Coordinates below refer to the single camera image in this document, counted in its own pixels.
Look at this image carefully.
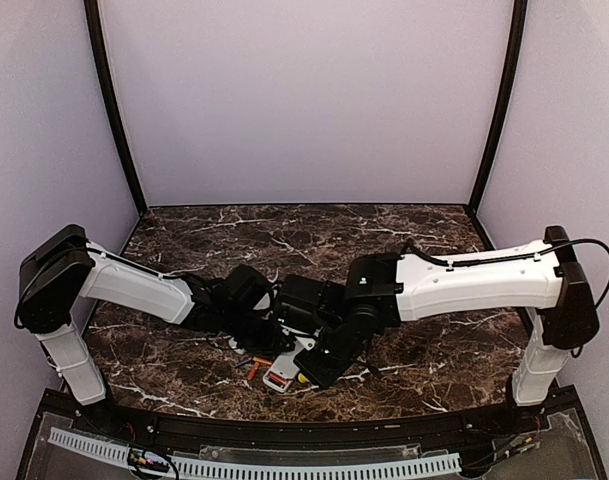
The right black frame post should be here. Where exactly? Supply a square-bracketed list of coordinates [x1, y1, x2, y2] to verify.
[467, 0, 528, 217]

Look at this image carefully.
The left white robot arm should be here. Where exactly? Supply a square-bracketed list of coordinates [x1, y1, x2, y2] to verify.
[14, 224, 294, 436]

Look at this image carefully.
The orange AA battery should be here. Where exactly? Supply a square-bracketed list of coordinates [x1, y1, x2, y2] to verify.
[253, 357, 273, 366]
[248, 363, 260, 381]

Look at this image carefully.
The left black frame post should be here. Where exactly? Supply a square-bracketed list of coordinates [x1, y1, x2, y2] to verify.
[83, 0, 148, 216]

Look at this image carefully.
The purple AA battery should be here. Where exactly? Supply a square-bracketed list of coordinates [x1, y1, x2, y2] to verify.
[234, 358, 253, 369]

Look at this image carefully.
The black front rail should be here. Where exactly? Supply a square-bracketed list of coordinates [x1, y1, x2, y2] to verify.
[51, 392, 549, 453]

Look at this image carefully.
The white remote with battery bay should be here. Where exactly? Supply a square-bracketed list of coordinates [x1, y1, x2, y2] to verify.
[294, 335, 316, 351]

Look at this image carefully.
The white remote control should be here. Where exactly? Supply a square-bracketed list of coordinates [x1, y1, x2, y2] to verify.
[262, 350, 300, 393]

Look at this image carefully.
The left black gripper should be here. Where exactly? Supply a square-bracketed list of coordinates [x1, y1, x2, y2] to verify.
[221, 305, 295, 354]

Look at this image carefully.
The black frame post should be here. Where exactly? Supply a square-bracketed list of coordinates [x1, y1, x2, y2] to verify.
[467, 0, 528, 217]
[83, 0, 148, 216]

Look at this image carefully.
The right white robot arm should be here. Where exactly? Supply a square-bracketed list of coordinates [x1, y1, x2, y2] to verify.
[263, 226, 602, 434]

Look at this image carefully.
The white slotted cable duct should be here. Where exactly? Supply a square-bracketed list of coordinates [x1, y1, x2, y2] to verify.
[48, 427, 461, 479]

